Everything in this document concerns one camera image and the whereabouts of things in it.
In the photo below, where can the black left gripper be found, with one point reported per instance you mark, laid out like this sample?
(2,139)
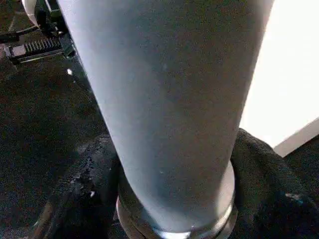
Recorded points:
(42,47)

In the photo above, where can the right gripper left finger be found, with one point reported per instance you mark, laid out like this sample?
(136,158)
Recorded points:
(84,194)

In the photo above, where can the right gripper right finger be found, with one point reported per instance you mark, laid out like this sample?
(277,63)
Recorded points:
(274,194)

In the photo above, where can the white plastic table top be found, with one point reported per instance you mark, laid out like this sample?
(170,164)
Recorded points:
(294,74)

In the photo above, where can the white plastic table leg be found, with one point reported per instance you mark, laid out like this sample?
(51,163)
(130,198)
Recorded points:
(174,99)

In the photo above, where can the black plastic mat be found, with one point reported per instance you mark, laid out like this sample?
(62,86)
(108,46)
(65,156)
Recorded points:
(40,124)

